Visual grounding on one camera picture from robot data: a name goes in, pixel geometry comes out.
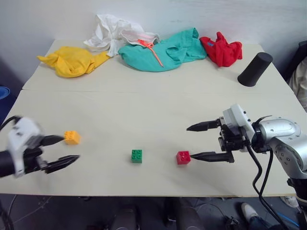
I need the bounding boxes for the black chair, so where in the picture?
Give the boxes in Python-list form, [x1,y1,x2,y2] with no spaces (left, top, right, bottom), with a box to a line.
[283,40,307,81]

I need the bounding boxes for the person in beige clothing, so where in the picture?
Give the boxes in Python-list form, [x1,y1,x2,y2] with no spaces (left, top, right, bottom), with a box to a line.
[288,62,307,110]

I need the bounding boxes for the blue floor cable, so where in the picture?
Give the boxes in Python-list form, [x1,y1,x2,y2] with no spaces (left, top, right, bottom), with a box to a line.
[275,210,301,226]

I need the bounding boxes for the white shoe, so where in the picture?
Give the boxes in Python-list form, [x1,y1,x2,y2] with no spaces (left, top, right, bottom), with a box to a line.
[280,195,298,208]
[240,202,260,225]

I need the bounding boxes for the blue round container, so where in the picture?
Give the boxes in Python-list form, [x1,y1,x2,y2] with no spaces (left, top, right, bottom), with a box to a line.
[0,86,11,102]

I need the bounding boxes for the yellow crumpled cloth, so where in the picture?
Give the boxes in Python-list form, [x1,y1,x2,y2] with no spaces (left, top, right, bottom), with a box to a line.
[36,46,110,79]

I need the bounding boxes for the teal crumpled garment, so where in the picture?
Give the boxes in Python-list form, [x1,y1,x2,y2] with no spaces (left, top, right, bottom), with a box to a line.
[118,27,208,73]

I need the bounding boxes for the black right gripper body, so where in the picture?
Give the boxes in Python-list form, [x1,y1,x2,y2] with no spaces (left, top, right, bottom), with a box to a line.
[216,116,248,154]

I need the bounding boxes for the black cylindrical cup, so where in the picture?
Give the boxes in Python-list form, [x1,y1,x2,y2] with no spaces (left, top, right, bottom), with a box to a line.
[237,52,274,88]

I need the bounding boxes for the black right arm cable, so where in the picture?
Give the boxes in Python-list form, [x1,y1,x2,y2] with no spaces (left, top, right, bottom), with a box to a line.
[246,115,290,230]

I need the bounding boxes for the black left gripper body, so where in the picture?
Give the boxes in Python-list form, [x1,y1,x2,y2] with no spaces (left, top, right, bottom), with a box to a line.
[23,136,50,174]

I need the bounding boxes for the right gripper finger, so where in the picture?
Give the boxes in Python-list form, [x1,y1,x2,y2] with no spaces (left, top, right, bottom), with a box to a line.
[186,119,222,132]
[190,151,235,164]

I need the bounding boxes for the blue jeans leg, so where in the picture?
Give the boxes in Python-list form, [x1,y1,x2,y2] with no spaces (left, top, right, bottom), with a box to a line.
[249,215,285,230]

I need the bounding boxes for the white crumpled cloth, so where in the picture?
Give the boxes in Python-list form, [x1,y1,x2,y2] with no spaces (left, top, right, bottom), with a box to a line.
[83,13,161,58]

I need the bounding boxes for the orange drawstring cord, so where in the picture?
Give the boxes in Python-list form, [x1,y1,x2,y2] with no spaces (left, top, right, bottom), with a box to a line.
[137,39,165,68]

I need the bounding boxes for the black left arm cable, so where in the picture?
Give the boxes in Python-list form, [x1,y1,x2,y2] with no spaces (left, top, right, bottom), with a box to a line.
[0,115,22,132]

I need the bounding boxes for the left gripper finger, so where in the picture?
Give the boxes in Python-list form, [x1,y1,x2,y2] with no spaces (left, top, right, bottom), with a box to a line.
[45,154,81,174]
[42,135,67,147]

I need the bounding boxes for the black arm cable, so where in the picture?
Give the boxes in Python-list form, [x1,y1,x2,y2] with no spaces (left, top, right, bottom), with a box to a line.
[246,115,290,230]
[0,115,22,132]

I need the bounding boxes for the green toy brick cube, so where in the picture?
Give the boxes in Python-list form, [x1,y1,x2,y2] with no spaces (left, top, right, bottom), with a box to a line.
[130,149,143,164]

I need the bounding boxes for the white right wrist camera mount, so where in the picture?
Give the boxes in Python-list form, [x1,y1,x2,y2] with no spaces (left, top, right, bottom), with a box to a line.
[222,103,255,153]

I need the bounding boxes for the dark rounded shape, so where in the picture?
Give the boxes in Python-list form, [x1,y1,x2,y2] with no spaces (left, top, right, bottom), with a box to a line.
[165,197,205,230]
[111,205,142,230]

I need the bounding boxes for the red crumpled cloth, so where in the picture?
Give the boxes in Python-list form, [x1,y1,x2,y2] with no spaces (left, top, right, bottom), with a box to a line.
[199,31,243,68]

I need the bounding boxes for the yellow toy brick cube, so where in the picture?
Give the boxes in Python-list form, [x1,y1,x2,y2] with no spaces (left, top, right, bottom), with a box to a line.
[64,130,82,146]

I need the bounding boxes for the red toy brick cube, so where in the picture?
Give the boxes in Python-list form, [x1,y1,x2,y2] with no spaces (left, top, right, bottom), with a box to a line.
[176,150,191,166]

